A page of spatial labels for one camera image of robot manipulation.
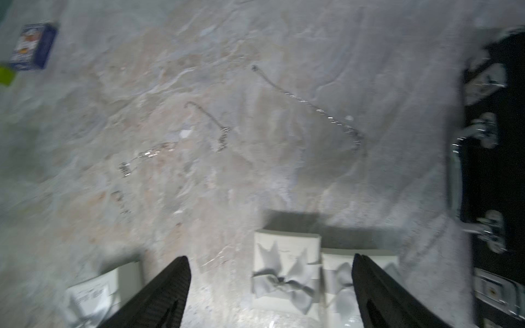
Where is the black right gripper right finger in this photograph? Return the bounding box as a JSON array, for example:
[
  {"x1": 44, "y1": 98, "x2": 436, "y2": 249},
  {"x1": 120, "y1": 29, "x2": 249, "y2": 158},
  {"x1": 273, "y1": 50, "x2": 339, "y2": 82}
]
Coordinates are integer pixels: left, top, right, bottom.
[{"x1": 352, "y1": 254, "x2": 449, "y2": 328}]

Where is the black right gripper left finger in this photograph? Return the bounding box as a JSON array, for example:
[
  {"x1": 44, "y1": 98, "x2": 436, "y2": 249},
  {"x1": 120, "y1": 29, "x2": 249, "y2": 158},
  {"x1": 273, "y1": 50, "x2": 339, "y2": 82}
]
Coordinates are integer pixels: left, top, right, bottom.
[{"x1": 101, "y1": 256, "x2": 191, "y2": 328}]

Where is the silver chain necklace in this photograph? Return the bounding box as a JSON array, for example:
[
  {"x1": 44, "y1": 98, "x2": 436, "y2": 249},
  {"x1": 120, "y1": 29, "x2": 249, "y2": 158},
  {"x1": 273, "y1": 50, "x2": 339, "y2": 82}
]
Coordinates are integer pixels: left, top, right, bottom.
[
  {"x1": 183, "y1": 100, "x2": 231, "y2": 153},
  {"x1": 118, "y1": 141, "x2": 178, "y2": 178}
]

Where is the silver pearl necklace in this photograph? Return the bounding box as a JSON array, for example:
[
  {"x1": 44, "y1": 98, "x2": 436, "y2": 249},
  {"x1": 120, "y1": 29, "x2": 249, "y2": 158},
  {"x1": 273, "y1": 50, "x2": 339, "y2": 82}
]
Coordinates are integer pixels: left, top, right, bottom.
[{"x1": 251, "y1": 64, "x2": 364, "y2": 150}]

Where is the blue playing card box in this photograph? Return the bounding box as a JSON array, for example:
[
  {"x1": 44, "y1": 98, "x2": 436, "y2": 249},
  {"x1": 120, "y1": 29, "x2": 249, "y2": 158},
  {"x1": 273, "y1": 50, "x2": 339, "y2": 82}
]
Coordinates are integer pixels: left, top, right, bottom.
[{"x1": 8, "y1": 23, "x2": 58, "y2": 71}]

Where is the black case on table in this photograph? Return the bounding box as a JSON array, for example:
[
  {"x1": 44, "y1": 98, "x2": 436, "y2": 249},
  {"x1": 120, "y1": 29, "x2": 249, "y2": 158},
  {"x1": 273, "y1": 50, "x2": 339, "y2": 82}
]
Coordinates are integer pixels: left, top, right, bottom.
[{"x1": 448, "y1": 25, "x2": 524, "y2": 327}]

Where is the green toy building brick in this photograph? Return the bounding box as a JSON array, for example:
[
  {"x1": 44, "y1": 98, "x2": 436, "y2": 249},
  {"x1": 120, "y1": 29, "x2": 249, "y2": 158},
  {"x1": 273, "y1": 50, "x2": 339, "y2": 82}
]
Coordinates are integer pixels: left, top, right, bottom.
[{"x1": 0, "y1": 66, "x2": 16, "y2": 86}]

